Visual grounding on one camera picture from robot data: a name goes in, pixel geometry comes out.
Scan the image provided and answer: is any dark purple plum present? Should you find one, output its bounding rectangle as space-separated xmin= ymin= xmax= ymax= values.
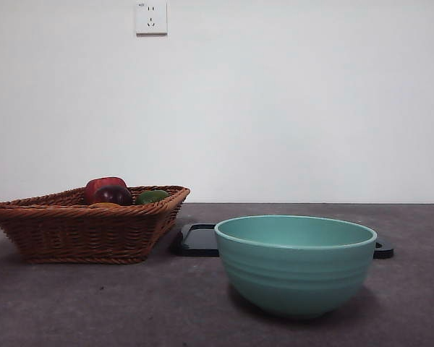
xmin=93 ymin=184 xmax=134 ymax=206

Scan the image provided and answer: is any red apple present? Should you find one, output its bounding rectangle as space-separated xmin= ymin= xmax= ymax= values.
xmin=85 ymin=176 xmax=128 ymax=205

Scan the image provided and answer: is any green fruit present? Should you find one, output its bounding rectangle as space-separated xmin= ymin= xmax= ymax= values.
xmin=135 ymin=189 xmax=171 ymax=205

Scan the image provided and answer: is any brown wicker basket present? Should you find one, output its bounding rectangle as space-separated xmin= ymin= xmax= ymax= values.
xmin=0 ymin=184 xmax=191 ymax=265

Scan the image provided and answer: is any white wall socket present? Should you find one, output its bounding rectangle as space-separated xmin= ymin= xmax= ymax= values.
xmin=135 ymin=0 xmax=169 ymax=36

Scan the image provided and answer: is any teal ceramic bowl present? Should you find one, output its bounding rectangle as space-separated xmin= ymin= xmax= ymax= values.
xmin=213 ymin=214 xmax=378 ymax=320

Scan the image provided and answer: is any dark green rectangular tray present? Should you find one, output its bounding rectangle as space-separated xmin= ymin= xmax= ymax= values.
xmin=169 ymin=222 xmax=395 ymax=260

